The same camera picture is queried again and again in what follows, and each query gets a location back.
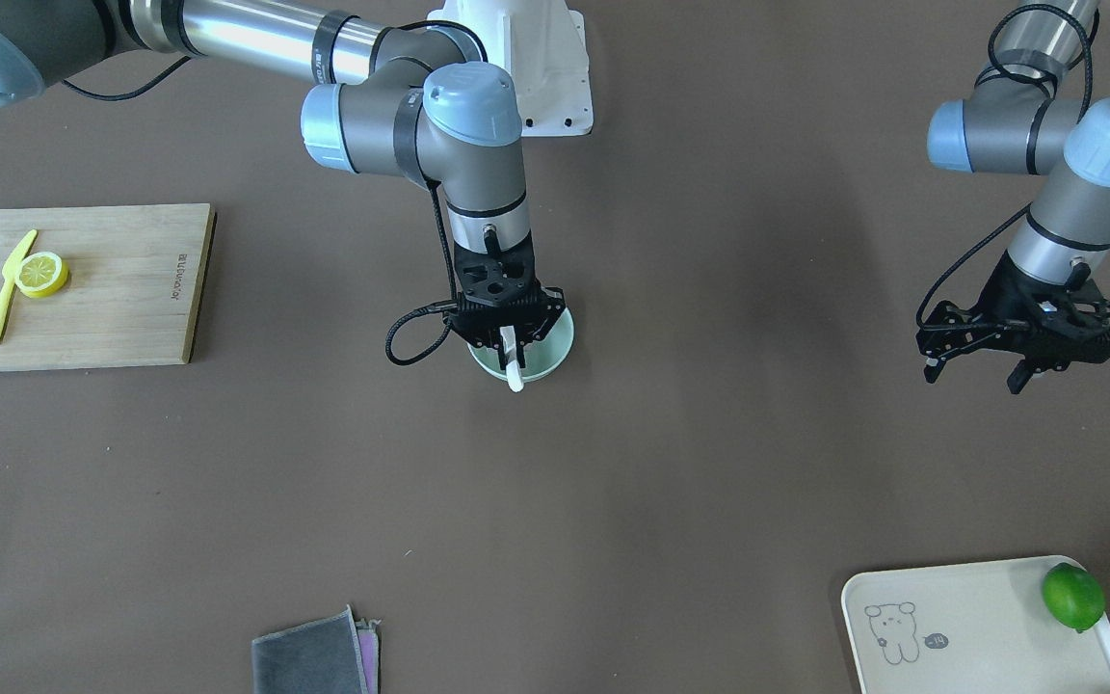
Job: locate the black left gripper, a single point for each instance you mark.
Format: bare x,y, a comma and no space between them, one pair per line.
1005,296

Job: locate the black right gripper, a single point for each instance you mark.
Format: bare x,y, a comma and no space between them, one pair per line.
547,324

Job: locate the white ceramic spoon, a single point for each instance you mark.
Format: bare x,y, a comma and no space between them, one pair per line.
513,375

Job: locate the mint green bowl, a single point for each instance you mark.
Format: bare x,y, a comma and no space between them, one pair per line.
543,357

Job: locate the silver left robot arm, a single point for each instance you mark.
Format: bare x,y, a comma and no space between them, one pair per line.
1032,112

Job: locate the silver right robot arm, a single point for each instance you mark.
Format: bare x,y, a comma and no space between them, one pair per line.
420,101

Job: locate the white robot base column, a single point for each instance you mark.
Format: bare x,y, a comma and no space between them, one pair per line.
542,44

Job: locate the green lime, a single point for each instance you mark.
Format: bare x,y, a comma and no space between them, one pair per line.
1073,597

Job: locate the cream serving tray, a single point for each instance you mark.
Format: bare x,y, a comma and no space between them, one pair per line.
977,627

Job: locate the grey folded cloth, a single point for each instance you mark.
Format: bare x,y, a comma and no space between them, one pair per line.
340,654

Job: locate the lemon half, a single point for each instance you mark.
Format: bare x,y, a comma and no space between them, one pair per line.
42,274

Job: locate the bamboo cutting board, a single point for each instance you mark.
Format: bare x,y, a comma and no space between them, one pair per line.
136,275

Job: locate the yellow plastic knife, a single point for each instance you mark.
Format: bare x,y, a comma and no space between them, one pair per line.
9,273

